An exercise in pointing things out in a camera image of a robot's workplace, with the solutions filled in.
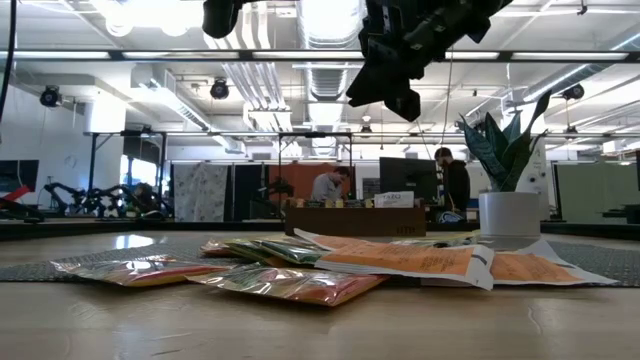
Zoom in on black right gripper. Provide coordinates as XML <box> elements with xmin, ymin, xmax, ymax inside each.
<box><xmin>346</xmin><ymin>0</ymin><xmax>471</xmax><ymax>124</ymax></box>

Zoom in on brown wooden tea organizer box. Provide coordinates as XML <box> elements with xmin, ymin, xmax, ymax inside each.
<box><xmin>284</xmin><ymin>206</ymin><xmax>428</xmax><ymax>238</ymax></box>

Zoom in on black ceiling spotlight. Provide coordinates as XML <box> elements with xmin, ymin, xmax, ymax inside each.
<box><xmin>208</xmin><ymin>77</ymin><xmax>231</xmax><ymax>101</ymax></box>
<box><xmin>562</xmin><ymin>82</ymin><xmax>586</xmax><ymax>102</ymax></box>
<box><xmin>38</xmin><ymin>84</ymin><xmax>64</xmax><ymax>109</ymax></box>

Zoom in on black computer monitor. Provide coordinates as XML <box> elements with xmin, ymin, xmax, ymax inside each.
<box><xmin>378</xmin><ymin>156</ymin><xmax>441</xmax><ymax>201</ymax></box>

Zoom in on person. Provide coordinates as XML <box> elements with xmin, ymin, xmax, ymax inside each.
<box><xmin>433</xmin><ymin>146</ymin><xmax>472</xmax><ymax>221</ymax></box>
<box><xmin>310</xmin><ymin>166</ymin><xmax>352</xmax><ymax>202</ymax></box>

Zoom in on orange partition panel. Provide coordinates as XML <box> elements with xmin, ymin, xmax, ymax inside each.
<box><xmin>267</xmin><ymin>162</ymin><xmax>357</xmax><ymax>201</ymax></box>

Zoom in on green snake plant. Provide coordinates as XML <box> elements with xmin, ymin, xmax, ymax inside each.
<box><xmin>457</xmin><ymin>89</ymin><xmax>553</xmax><ymax>194</ymax></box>

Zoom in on white round plant pot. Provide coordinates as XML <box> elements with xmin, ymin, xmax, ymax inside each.
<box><xmin>478</xmin><ymin>191</ymin><xmax>542</xmax><ymax>237</ymax></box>

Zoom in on black partition panel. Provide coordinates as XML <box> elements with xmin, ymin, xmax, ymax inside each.
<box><xmin>232</xmin><ymin>163</ymin><xmax>271</xmax><ymax>221</ymax></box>

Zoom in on white patterned curtain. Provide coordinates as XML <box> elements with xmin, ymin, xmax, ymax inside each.
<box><xmin>172</xmin><ymin>162</ymin><xmax>230</xmax><ymax>223</ymax></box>

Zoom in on black background robot arms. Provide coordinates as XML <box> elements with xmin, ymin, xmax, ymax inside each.
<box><xmin>42</xmin><ymin>180</ymin><xmax>174</xmax><ymax>220</ymax></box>

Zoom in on green partition panel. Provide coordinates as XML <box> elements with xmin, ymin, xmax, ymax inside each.
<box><xmin>552</xmin><ymin>162</ymin><xmax>639</xmax><ymax>224</ymax></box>

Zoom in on grey woven placemat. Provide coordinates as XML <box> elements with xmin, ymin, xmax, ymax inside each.
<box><xmin>0</xmin><ymin>239</ymin><xmax>640</xmax><ymax>289</ymax></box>

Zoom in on red bar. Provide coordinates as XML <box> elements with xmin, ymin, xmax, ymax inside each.
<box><xmin>0</xmin><ymin>185</ymin><xmax>32</xmax><ymax>204</ymax></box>

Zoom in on silver ventilation duct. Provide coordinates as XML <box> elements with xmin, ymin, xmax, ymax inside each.
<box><xmin>294</xmin><ymin>0</ymin><xmax>364</xmax><ymax>104</ymax></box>

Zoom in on black background gantry frame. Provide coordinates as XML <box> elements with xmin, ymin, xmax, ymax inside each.
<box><xmin>82</xmin><ymin>129</ymin><xmax>356</xmax><ymax>221</ymax></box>

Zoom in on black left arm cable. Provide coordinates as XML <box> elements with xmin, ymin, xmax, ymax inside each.
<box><xmin>0</xmin><ymin>0</ymin><xmax>19</xmax><ymax>124</ymax></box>

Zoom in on black aluminium table frame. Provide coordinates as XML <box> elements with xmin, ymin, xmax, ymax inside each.
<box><xmin>0</xmin><ymin>218</ymin><xmax>640</xmax><ymax>242</ymax></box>

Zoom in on black wall screen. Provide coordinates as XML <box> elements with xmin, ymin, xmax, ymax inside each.
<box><xmin>0</xmin><ymin>159</ymin><xmax>40</xmax><ymax>194</ymax></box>

